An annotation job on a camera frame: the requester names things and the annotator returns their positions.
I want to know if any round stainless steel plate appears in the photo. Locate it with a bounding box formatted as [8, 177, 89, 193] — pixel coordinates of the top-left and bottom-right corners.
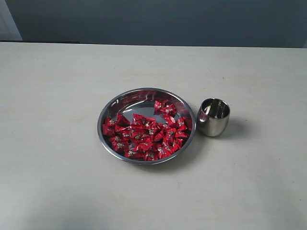
[97, 88, 196, 166]

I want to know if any stainless steel cup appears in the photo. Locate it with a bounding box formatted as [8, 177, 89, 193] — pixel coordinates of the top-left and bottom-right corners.
[196, 98, 230, 137]

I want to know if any red wrapped candy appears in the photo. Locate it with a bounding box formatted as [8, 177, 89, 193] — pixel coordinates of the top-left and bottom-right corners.
[117, 113, 130, 127]
[102, 124, 115, 137]
[175, 131, 189, 138]
[154, 100, 165, 111]
[160, 104, 177, 117]
[124, 150, 144, 160]

